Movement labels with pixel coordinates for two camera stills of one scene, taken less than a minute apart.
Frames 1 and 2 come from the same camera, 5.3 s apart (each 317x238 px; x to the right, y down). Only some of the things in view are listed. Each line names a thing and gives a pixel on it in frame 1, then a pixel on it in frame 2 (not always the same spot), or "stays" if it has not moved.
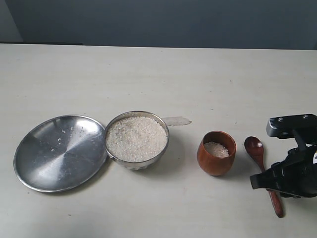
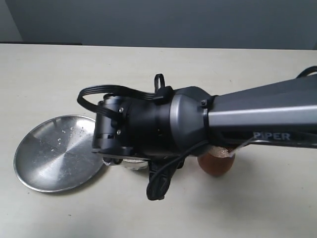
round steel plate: x=60 y=153 stays
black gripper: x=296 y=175 to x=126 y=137
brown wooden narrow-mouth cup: x=216 y=152 stays
